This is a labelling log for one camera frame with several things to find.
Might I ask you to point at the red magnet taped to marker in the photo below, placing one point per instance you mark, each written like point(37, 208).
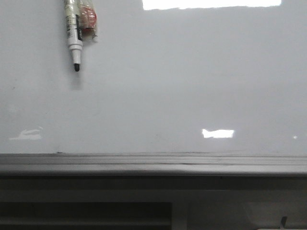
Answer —
point(88, 20)

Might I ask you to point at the white whiteboard marker black tip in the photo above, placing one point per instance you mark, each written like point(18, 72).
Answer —
point(74, 32)

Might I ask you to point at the white whiteboard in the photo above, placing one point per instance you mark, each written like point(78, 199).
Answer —
point(223, 81)

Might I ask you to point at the grey aluminium whiteboard tray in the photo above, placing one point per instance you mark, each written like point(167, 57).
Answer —
point(153, 164)

